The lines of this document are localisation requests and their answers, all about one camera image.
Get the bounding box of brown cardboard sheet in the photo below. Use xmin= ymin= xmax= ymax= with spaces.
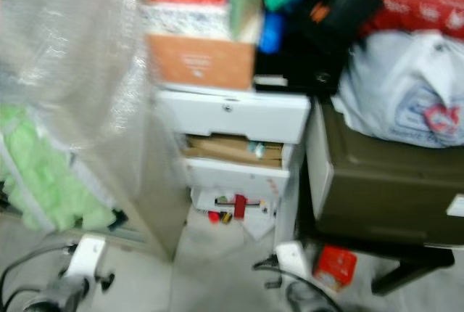
xmin=181 ymin=135 xmax=283 ymax=168

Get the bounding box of orange cardboard box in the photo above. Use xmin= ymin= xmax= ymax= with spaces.
xmin=147 ymin=34 xmax=257 ymax=91

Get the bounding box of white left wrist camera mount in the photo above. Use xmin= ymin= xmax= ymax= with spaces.
xmin=69 ymin=234 xmax=107 ymax=278

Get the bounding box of white printed plastic bag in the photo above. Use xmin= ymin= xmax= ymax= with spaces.
xmin=337 ymin=30 xmax=464 ymax=149

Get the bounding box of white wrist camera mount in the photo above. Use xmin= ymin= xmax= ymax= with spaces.
xmin=69 ymin=234 xmax=107 ymax=278
xmin=275 ymin=241 xmax=311 ymax=276

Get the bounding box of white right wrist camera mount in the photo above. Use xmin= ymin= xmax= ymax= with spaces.
xmin=275 ymin=241 xmax=311 ymax=276

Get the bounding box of black bag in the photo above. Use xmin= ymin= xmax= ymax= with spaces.
xmin=252 ymin=0 xmax=385 ymax=99

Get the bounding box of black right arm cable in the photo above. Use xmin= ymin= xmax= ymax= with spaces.
xmin=254 ymin=256 xmax=345 ymax=312

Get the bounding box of clear bubble wrap sheet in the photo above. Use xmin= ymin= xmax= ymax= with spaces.
xmin=0 ymin=0 xmax=193 ymax=260

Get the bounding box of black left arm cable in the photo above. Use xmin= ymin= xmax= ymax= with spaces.
xmin=0 ymin=243 xmax=75 ymax=312

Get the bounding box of white drawer cabinet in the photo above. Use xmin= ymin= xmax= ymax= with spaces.
xmin=158 ymin=83 xmax=312 ymax=255

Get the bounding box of brown storage box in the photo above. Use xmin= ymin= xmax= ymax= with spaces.
xmin=304 ymin=98 xmax=464 ymax=249

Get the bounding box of black low table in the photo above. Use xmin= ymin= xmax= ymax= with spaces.
xmin=297 ymin=174 xmax=464 ymax=297

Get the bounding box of green fluffy bundle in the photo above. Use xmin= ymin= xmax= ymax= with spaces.
xmin=0 ymin=105 xmax=117 ymax=231

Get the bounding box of small red packet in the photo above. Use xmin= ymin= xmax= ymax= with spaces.
xmin=313 ymin=245 xmax=358 ymax=291

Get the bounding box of blue bottle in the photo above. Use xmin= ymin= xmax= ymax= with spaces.
xmin=259 ymin=13 xmax=285 ymax=54

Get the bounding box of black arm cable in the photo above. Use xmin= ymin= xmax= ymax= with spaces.
xmin=254 ymin=256 xmax=345 ymax=312
xmin=0 ymin=243 xmax=75 ymax=312

